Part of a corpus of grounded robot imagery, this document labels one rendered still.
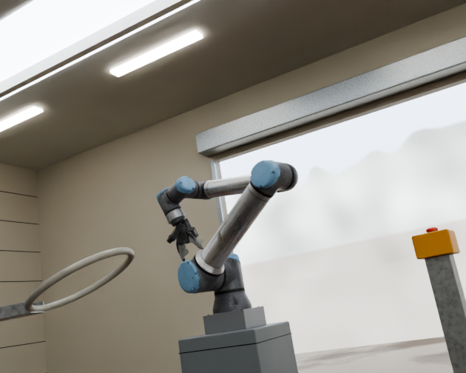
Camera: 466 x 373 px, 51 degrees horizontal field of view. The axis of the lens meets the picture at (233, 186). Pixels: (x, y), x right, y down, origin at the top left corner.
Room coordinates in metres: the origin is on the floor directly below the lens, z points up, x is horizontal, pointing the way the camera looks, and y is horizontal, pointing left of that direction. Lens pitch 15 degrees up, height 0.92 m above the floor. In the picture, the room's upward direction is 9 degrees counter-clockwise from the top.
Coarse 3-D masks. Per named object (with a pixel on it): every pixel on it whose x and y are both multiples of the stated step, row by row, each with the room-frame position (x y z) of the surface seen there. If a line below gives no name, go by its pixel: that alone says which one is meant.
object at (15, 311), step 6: (0, 306) 2.04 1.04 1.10; (6, 306) 2.04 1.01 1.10; (12, 306) 2.04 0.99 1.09; (18, 306) 2.04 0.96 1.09; (0, 312) 2.04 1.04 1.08; (6, 312) 2.04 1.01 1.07; (12, 312) 2.04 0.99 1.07; (18, 312) 2.04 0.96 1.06; (24, 312) 2.04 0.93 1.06; (30, 312) 2.04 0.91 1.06; (36, 312) 2.09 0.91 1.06; (42, 312) 2.15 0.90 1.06; (0, 318) 2.04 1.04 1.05; (6, 318) 2.09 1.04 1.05; (12, 318) 2.15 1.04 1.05
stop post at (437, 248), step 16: (416, 240) 1.65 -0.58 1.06; (432, 240) 1.62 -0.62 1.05; (448, 240) 1.60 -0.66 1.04; (416, 256) 1.66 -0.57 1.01; (432, 256) 1.63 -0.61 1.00; (448, 256) 1.62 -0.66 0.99; (432, 272) 1.66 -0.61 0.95; (448, 272) 1.63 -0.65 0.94; (432, 288) 1.66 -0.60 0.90; (448, 288) 1.64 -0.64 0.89; (448, 304) 1.64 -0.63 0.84; (464, 304) 1.65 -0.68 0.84; (448, 320) 1.65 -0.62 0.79; (464, 320) 1.63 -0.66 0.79; (448, 336) 1.66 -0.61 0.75; (464, 336) 1.63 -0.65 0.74; (448, 352) 1.66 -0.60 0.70; (464, 352) 1.64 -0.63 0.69; (464, 368) 1.65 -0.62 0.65
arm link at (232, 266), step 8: (232, 256) 2.35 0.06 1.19; (224, 264) 2.31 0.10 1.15; (232, 264) 2.34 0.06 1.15; (240, 264) 2.41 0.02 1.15; (224, 272) 2.29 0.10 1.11; (232, 272) 2.33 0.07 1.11; (240, 272) 2.38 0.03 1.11; (224, 280) 2.30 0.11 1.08; (232, 280) 2.34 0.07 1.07; (240, 280) 2.37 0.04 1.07; (224, 288) 2.34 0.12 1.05; (232, 288) 2.34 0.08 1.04
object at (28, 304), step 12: (108, 252) 1.92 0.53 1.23; (120, 252) 1.98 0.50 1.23; (132, 252) 2.09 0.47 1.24; (72, 264) 1.85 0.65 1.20; (84, 264) 1.86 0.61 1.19; (60, 276) 1.84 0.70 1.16; (108, 276) 2.29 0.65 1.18; (36, 288) 1.87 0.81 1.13; (96, 288) 2.30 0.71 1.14; (60, 300) 2.23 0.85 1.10; (72, 300) 2.27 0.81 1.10
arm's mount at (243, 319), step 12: (228, 312) 2.29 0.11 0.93; (240, 312) 2.26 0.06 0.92; (252, 312) 2.33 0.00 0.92; (264, 312) 2.45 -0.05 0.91; (204, 324) 2.35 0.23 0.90; (216, 324) 2.32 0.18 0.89; (228, 324) 2.30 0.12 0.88; (240, 324) 2.27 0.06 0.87; (252, 324) 2.32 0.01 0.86; (264, 324) 2.43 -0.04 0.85
